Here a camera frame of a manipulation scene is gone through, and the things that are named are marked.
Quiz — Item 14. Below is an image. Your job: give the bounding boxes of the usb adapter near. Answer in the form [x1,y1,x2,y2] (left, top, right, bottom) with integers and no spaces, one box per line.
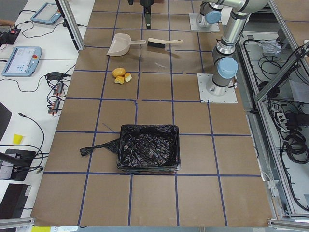
[47,100,61,116]

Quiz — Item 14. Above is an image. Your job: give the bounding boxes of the usb adapter far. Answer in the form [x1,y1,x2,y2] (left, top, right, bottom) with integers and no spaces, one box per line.
[53,82,64,97]

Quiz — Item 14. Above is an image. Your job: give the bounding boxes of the crumpled plastic wrap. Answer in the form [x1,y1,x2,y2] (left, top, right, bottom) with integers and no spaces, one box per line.
[259,40,281,54]

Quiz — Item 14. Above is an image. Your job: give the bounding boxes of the black box on desk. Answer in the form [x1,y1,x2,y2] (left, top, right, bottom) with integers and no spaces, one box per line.
[0,183,31,219]

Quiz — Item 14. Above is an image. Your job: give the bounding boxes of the aluminium frame post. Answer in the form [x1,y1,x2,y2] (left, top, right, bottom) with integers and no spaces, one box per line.
[55,0,84,51]

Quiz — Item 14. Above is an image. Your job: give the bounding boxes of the whole bread roll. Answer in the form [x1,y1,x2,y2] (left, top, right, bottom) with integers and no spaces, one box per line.
[112,68,126,78]

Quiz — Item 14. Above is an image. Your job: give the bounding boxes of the cable bundle in cabinet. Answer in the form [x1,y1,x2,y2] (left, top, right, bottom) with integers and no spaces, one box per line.
[280,130,309,165]

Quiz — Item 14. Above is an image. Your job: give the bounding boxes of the black bin with bag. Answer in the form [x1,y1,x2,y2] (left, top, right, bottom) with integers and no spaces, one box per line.
[80,124,181,173]

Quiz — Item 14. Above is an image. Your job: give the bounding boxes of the torn bread piece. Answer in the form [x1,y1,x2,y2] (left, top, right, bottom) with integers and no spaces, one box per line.
[124,72,132,82]
[114,76,125,85]

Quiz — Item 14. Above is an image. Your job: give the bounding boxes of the beige plastic dustpan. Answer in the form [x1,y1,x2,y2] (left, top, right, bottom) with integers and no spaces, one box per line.
[107,33,146,56]

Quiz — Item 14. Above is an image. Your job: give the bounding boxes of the usb adapter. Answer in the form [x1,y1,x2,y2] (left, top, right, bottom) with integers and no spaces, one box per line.
[47,100,61,116]
[53,82,64,97]

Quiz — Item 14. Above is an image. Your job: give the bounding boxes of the near teach pendant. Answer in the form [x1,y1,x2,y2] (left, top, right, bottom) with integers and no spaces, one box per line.
[2,46,42,77]

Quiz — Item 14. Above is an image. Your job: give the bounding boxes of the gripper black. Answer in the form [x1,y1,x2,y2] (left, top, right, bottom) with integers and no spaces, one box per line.
[140,0,154,29]

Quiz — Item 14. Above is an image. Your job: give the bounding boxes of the yellow sponge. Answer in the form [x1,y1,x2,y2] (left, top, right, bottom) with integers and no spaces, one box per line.
[13,134,24,145]

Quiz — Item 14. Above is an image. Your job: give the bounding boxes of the black device with cables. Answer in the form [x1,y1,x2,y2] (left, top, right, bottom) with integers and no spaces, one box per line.
[0,149,36,181]

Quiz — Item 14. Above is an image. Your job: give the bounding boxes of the far teach pendant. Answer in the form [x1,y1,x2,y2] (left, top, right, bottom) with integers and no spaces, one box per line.
[30,3,61,25]

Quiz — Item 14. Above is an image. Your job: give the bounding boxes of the teach pendant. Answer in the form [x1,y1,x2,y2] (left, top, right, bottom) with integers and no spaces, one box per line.
[30,3,61,25]
[2,46,42,77]

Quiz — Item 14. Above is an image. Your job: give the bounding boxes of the beige hand brush black bristles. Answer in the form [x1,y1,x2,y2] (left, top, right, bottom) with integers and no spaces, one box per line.
[147,38,183,49]

